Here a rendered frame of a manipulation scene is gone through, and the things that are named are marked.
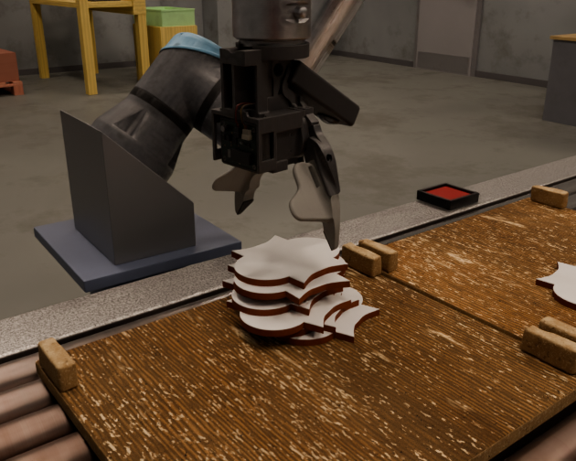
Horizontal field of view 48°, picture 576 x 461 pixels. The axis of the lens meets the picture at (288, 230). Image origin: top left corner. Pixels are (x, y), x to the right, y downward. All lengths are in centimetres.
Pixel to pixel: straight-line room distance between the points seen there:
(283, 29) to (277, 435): 35
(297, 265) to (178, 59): 49
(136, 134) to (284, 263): 42
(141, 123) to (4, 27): 863
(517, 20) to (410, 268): 810
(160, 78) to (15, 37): 863
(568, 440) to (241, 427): 28
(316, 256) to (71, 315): 30
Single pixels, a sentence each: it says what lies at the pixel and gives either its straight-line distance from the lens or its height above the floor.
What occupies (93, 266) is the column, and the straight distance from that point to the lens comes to 105.
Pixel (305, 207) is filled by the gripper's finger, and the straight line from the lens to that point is 63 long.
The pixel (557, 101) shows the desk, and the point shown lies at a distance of 657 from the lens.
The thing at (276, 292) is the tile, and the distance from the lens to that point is 67.
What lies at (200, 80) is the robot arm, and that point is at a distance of 107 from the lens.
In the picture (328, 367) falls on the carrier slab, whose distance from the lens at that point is 64.
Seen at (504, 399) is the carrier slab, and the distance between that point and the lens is 63.
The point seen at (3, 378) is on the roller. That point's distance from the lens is 72.
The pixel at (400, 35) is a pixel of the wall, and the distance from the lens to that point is 1023.
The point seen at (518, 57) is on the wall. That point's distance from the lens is 887.
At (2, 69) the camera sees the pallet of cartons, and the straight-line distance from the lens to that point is 809.
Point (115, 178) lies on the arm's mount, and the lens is 100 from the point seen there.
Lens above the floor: 129
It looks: 22 degrees down
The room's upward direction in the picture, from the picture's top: straight up
